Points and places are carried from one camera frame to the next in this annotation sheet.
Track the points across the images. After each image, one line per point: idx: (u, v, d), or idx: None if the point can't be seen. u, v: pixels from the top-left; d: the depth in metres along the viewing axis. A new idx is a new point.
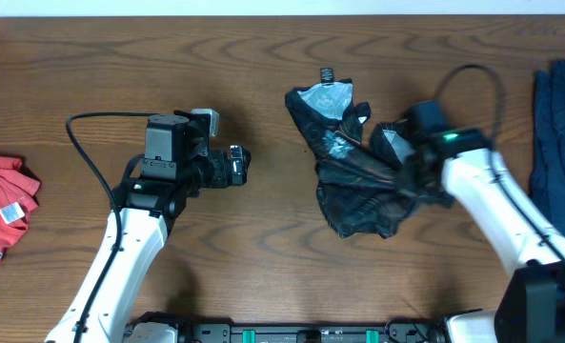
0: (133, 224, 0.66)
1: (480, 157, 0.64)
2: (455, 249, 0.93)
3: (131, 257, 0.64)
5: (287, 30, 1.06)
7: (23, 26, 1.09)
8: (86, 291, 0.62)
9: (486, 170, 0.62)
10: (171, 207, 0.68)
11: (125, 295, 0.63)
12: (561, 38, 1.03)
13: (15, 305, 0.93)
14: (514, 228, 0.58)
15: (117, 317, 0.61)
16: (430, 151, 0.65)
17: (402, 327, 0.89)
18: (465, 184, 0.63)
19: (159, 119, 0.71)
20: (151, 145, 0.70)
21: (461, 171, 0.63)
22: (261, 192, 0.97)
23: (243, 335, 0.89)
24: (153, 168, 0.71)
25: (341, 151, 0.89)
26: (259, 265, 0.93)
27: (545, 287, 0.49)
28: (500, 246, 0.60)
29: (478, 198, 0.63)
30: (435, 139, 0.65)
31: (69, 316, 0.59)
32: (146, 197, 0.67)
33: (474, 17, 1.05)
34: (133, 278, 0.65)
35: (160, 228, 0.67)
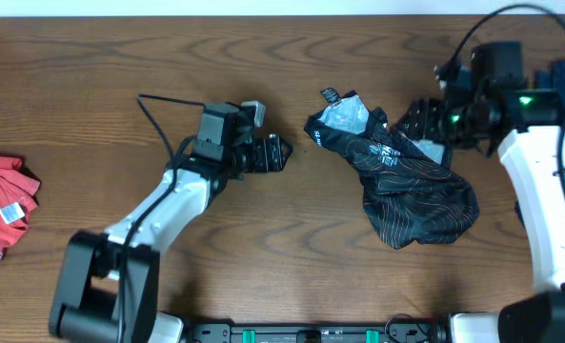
0: (188, 177, 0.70)
1: (552, 133, 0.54)
2: (455, 249, 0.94)
3: (185, 197, 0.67)
5: (287, 30, 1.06)
7: (24, 26, 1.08)
8: (141, 208, 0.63)
9: (552, 157, 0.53)
10: (215, 184, 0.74)
11: (172, 227, 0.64)
12: (560, 39, 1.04)
13: (14, 305, 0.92)
14: (558, 238, 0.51)
15: (163, 237, 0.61)
16: (494, 110, 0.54)
17: (403, 327, 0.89)
18: (521, 165, 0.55)
19: (213, 106, 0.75)
20: (207, 126, 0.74)
21: (525, 150, 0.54)
22: (261, 192, 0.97)
23: (243, 335, 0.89)
24: (204, 148, 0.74)
25: (392, 159, 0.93)
26: (259, 265, 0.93)
27: None
28: (535, 250, 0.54)
29: (528, 186, 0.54)
30: (507, 103, 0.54)
31: (126, 220, 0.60)
32: (195, 171, 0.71)
33: (474, 18, 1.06)
34: (181, 219, 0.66)
35: (205, 192, 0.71)
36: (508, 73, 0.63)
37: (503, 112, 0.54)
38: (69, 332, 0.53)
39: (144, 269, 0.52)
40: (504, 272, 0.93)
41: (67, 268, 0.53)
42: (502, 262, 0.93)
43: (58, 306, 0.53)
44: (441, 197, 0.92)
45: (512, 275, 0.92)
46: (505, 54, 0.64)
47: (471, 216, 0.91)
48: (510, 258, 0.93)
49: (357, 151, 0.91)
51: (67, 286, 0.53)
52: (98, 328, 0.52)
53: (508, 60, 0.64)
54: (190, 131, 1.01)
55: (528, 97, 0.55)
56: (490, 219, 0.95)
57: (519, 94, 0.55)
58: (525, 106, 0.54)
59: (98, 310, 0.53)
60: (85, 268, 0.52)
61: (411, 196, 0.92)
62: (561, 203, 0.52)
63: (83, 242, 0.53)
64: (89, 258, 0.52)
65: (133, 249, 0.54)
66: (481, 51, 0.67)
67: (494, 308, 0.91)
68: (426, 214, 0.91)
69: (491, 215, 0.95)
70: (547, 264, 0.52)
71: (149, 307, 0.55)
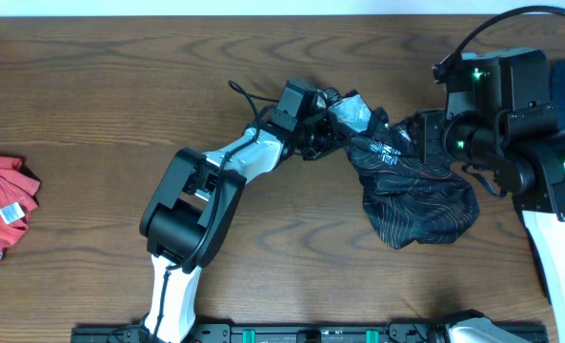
0: (267, 134, 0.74)
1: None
2: (455, 249, 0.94)
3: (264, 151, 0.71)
5: (287, 30, 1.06)
7: (23, 26, 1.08)
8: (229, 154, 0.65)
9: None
10: (285, 151, 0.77)
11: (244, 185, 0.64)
12: (558, 39, 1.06)
13: (15, 305, 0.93)
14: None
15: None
16: (524, 173, 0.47)
17: (403, 327, 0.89)
18: (561, 260, 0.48)
19: (296, 83, 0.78)
20: (288, 98, 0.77)
21: None
22: (261, 192, 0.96)
23: (243, 335, 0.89)
24: (280, 118, 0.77)
25: (392, 158, 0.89)
26: (259, 265, 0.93)
27: None
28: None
29: None
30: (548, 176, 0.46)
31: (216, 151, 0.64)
32: (272, 132, 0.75)
33: (474, 18, 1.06)
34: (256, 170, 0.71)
35: (275, 155, 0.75)
36: (529, 102, 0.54)
37: (536, 174, 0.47)
38: (154, 232, 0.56)
39: (234, 190, 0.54)
40: (503, 272, 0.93)
41: (169, 172, 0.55)
42: (501, 262, 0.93)
43: (154, 203, 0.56)
44: (442, 198, 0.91)
45: (511, 275, 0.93)
46: (521, 73, 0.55)
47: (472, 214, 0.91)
48: (509, 258, 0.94)
49: (358, 149, 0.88)
51: (165, 187, 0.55)
52: (182, 233, 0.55)
53: (527, 84, 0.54)
54: (191, 131, 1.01)
55: None
56: (490, 218, 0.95)
57: (562, 160, 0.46)
58: None
59: (186, 217, 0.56)
60: (185, 177, 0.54)
61: (410, 196, 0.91)
62: None
63: (186, 156, 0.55)
64: (190, 171, 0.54)
65: (227, 171, 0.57)
66: (494, 64, 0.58)
67: (493, 308, 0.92)
68: (426, 214, 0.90)
69: (491, 214, 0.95)
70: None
71: (227, 229, 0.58)
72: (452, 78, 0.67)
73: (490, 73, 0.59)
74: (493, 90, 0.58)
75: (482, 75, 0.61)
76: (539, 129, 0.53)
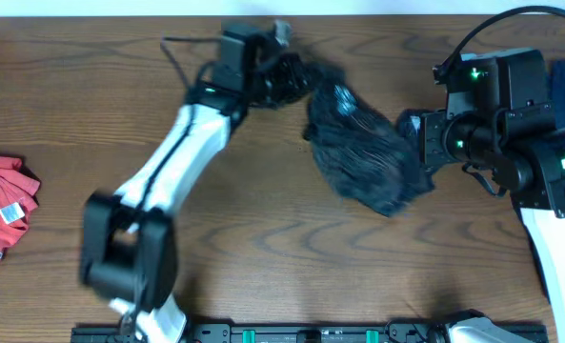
0: (204, 115, 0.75)
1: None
2: (455, 249, 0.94)
3: (200, 141, 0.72)
5: (287, 30, 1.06)
7: (23, 26, 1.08)
8: (155, 164, 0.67)
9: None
10: (235, 116, 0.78)
11: (181, 190, 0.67)
12: (558, 39, 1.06)
13: (15, 305, 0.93)
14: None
15: (177, 197, 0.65)
16: (521, 171, 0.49)
17: (402, 327, 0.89)
18: (561, 256, 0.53)
19: (233, 30, 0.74)
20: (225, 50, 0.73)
21: None
22: (261, 192, 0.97)
23: (243, 335, 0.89)
24: (223, 77, 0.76)
25: (349, 107, 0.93)
26: (259, 265, 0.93)
27: None
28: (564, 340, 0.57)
29: (563, 277, 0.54)
30: (545, 174, 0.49)
31: (138, 178, 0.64)
32: (214, 101, 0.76)
33: (473, 18, 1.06)
34: (194, 166, 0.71)
35: (224, 127, 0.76)
36: (527, 101, 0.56)
37: (534, 171, 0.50)
38: (96, 283, 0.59)
39: (163, 231, 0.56)
40: (504, 272, 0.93)
41: (87, 225, 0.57)
42: (501, 263, 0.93)
43: (88, 258, 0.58)
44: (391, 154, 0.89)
45: (511, 275, 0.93)
46: (518, 71, 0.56)
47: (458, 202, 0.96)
48: (510, 258, 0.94)
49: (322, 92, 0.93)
51: (90, 242, 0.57)
52: (122, 279, 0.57)
53: (526, 83, 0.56)
54: None
55: None
56: (490, 218, 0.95)
57: (561, 157, 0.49)
58: None
59: (121, 262, 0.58)
60: (103, 226, 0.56)
61: (355, 141, 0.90)
62: None
63: (98, 206, 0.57)
64: (105, 219, 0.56)
65: (148, 213, 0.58)
66: (493, 64, 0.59)
67: (494, 308, 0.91)
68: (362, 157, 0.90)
69: (491, 215, 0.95)
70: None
71: (168, 262, 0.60)
72: (452, 79, 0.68)
73: (487, 72, 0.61)
74: (490, 90, 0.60)
75: (480, 74, 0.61)
76: (537, 127, 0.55)
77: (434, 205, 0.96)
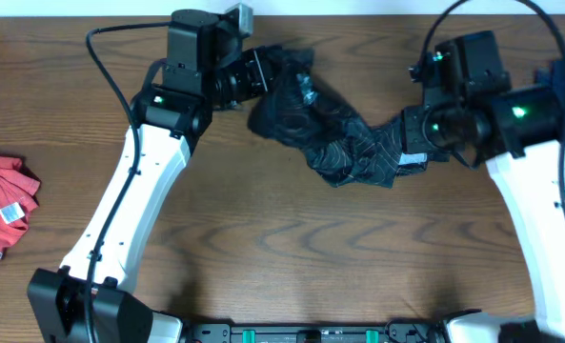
0: (152, 144, 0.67)
1: (552, 153, 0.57)
2: (454, 248, 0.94)
3: (150, 181, 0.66)
5: (287, 30, 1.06)
7: (23, 27, 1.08)
8: (102, 217, 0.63)
9: (551, 187, 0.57)
10: (195, 124, 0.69)
11: (137, 233, 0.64)
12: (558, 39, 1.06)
13: (14, 305, 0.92)
14: None
15: (131, 252, 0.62)
16: (480, 123, 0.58)
17: (402, 327, 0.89)
18: (521, 195, 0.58)
19: (184, 20, 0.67)
20: (181, 38, 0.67)
21: (526, 182, 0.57)
22: (260, 192, 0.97)
23: (243, 335, 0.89)
24: (177, 76, 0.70)
25: (311, 96, 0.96)
26: (259, 265, 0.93)
27: None
28: (538, 285, 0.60)
29: (527, 216, 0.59)
30: (500, 120, 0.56)
31: (86, 242, 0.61)
32: (167, 111, 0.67)
33: (471, 19, 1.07)
34: (154, 200, 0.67)
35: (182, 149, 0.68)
36: (484, 70, 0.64)
37: (492, 124, 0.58)
38: None
39: (113, 306, 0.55)
40: (504, 271, 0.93)
41: (37, 305, 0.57)
42: (501, 263, 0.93)
43: (48, 332, 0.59)
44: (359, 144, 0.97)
45: (511, 275, 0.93)
46: (474, 47, 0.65)
47: (457, 201, 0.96)
48: (510, 258, 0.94)
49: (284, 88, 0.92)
51: (47, 321, 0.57)
52: None
53: (482, 56, 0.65)
54: None
55: (522, 109, 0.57)
56: (490, 218, 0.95)
57: (514, 107, 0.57)
58: (519, 118, 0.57)
59: (80, 327, 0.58)
60: (52, 304, 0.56)
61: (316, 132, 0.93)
62: (562, 243, 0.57)
63: (45, 284, 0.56)
64: (51, 297, 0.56)
65: (99, 286, 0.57)
66: (451, 45, 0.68)
67: (494, 308, 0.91)
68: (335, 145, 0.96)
69: (491, 214, 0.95)
70: (554, 307, 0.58)
71: (135, 321, 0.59)
72: (426, 74, 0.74)
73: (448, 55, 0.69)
74: (453, 69, 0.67)
75: (442, 58, 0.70)
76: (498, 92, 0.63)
77: (434, 205, 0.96)
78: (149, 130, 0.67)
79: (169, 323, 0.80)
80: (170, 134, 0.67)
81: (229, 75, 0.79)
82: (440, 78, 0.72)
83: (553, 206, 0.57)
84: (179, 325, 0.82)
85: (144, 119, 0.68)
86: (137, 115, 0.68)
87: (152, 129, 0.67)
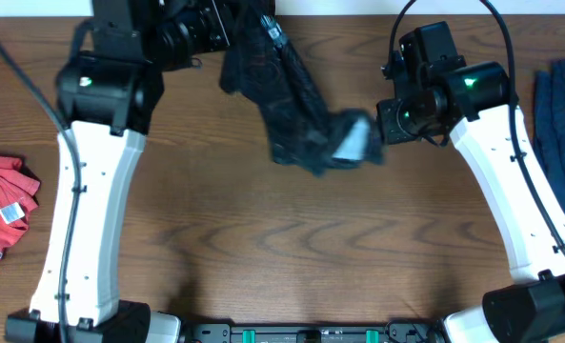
0: (91, 151, 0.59)
1: (502, 114, 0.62)
2: (454, 248, 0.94)
3: (98, 195, 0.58)
5: (288, 30, 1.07)
7: (24, 27, 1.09)
8: (55, 251, 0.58)
9: (506, 143, 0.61)
10: (139, 96, 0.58)
11: (100, 258, 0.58)
12: (558, 39, 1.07)
13: (13, 305, 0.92)
14: (529, 228, 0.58)
15: (101, 285, 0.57)
16: (438, 94, 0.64)
17: (402, 327, 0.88)
18: (479, 152, 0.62)
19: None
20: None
21: (482, 140, 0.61)
22: (260, 192, 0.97)
23: (243, 335, 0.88)
24: (111, 41, 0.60)
25: (279, 38, 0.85)
26: (259, 265, 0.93)
27: (551, 303, 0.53)
28: (508, 238, 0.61)
29: (486, 171, 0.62)
30: (454, 89, 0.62)
31: (48, 280, 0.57)
32: (100, 88, 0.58)
33: (470, 19, 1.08)
34: (112, 212, 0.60)
35: (130, 146, 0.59)
36: (441, 56, 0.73)
37: (448, 98, 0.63)
38: None
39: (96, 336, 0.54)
40: (506, 271, 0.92)
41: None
42: (502, 263, 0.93)
43: None
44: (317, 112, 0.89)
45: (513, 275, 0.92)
46: (433, 35, 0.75)
47: (458, 201, 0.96)
48: None
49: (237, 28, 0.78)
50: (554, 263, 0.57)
51: None
52: None
53: (439, 44, 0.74)
54: (191, 131, 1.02)
55: (472, 79, 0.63)
56: (490, 217, 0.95)
57: (465, 76, 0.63)
58: (470, 87, 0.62)
59: None
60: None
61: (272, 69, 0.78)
62: (521, 191, 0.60)
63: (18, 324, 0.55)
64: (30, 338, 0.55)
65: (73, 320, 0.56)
66: (413, 36, 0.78)
67: None
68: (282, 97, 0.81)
69: (491, 214, 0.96)
70: (523, 252, 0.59)
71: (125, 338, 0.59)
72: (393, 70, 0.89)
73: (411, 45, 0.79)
74: (415, 56, 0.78)
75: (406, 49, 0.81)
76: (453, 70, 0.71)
77: (434, 205, 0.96)
78: (83, 131, 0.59)
79: (165, 320, 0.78)
80: (110, 132, 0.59)
81: (178, 24, 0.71)
82: (410, 75, 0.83)
83: (509, 160, 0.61)
84: (178, 322, 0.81)
85: (74, 105, 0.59)
86: (68, 102, 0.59)
87: (88, 136, 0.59)
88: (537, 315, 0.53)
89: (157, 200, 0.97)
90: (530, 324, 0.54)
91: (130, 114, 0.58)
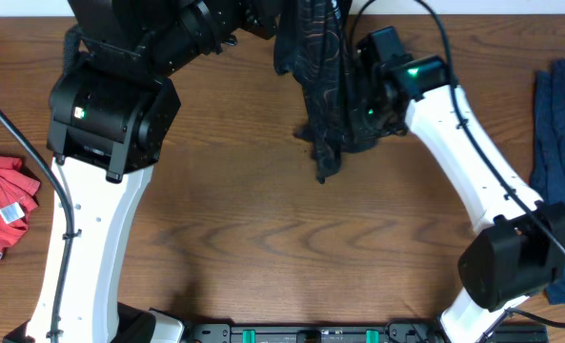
0: (85, 194, 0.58)
1: (444, 94, 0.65)
2: (455, 248, 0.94)
3: (91, 242, 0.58)
5: None
7: (25, 27, 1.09)
8: (51, 285, 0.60)
9: (451, 115, 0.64)
10: (143, 130, 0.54)
11: (95, 299, 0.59)
12: (558, 38, 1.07)
13: (12, 305, 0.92)
14: (481, 180, 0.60)
15: (94, 325, 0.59)
16: (389, 87, 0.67)
17: (402, 327, 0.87)
18: (431, 129, 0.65)
19: None
20: (96, 23, 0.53)
21: (431, 113, 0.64)
22: (261, 192, 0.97)
23: (243, 335, 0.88)
24: (110, 57, 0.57)
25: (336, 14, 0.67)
26: (259, 265, 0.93)
27: (508, 245, 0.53)
28: (466, 199, 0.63)
29: (440, 142, 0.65)
30: (396, 75, 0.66)
31: (43, 313, 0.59)
32: (102, 111, 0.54)
33: (469, 19, 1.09)
34: (109, 254, 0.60)
35: (127, 194, 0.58)
36: (392, 55, 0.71)
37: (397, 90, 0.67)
38: None
39: None
40: None
41: None
42: None
43: None
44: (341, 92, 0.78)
45: None
46: (382, 39, 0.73)
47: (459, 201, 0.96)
48: None
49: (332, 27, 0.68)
50: (507, 210, 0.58)
51: None
52: None
53: (387, 44, 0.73)
54: (191, 131, 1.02)
55: (414, 69, 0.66)
56: None
57: (407, 68, 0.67)
58: (413, 74, 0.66)
59: None
60: None
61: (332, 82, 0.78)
62: (474, 155, 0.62)
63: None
64: None
65: None
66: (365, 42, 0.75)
67: None
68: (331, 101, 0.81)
69: None
70: (478, 204, 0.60)
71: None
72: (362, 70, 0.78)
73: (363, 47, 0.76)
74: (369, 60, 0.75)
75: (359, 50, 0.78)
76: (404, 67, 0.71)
77: (434, 206, 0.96)
78: (74, 171, 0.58)
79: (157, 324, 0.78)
80: (106, 178, 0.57)
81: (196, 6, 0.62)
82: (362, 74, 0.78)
83: (455, 129, 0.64)
84: (180, 328, 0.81)
85: (70, 133, 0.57)
86: (61, 133, 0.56)
87: (81, 178, 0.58)
88: (496, 258, 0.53)
89: (157, 200, 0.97)
90: (493, 272, 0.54)
91: (129, 154, 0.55)
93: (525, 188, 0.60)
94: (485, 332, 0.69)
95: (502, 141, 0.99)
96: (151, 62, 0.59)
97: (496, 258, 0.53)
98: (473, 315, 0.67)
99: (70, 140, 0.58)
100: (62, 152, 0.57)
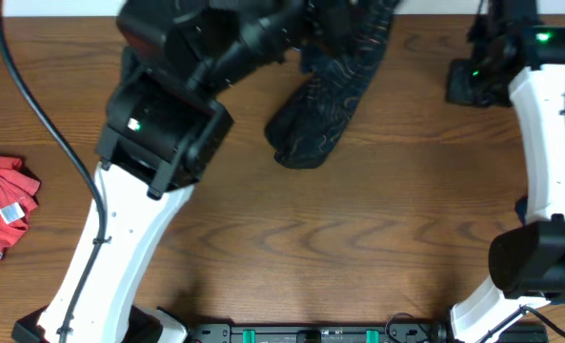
0: (121, 203, 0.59)
1: (562, 72, 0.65)
2: (455, 249, 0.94)
3: (120, 250, 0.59)
5: None
7: (24, 27, 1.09)
8: (70, 280, 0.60)
9: (560, 96, 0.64)
10: (191, 152, 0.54)
11: (111, 302, 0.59)
12: None
13: (13, 305, 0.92)
14: (556, 174, 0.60)
15: (107, 328, 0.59)
16: (509, 46, 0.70)
17: (402, 327, 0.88)
18: (533, 103, 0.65)
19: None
20: (148, 54, 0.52)
21: (541, 88, 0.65)
22: (261, 192, 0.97)
23: (243, 335, 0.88)
24: (165, 79, 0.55)
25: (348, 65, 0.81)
26: (259, 265, 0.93)
27: (554, 246, 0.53)
28: (534, 185, 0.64)
29: (533, 118, 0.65)
30: (524, 38, 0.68)
31: (58, 308, 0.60)
32: (152, 129, 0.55)
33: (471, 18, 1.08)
34: (135, 263, 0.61)
35: (162, 213, 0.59)
36: (522, 16, 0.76)
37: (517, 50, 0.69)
38: None
39: None
40: None
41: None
42: None
43: None
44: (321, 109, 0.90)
45: None
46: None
47: (459, 201, 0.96)
48: None
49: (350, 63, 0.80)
50: None
51: None
52: None
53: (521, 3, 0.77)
54: None
55: (545, 34, 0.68)
56: (490, 217, 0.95)
57: (538, 33, 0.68)
58: (541, 41, 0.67)
59: None
60: None
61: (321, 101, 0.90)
62: None
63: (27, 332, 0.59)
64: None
65: None
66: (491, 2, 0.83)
67: None
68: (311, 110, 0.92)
69: (492, 215, 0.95)
70: (545, 194, 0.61)
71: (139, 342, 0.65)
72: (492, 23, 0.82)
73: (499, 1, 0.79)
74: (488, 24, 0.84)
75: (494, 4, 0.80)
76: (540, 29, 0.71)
77: (434, 206, 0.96)
78: (114, 182, 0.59)
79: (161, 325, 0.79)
80: (150, 193, 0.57)
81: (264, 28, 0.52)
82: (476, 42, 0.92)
83: (558, 112, 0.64)
84: (183, 333, 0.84)
85: (117, 144, 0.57)
86: (111, 142, 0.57)
87: (121, 188, 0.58)
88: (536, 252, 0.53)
89: None
90: (527, 262, 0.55)
91: (174, 174, 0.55)
93: None
94: (491, 331, 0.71)
95: (501, 142, 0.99)
96: (208, 88, 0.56)
97: (536, 252, 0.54)
98: (483, 309, 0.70)
99: (118, 150, 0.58)
100: (110, 159, 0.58)
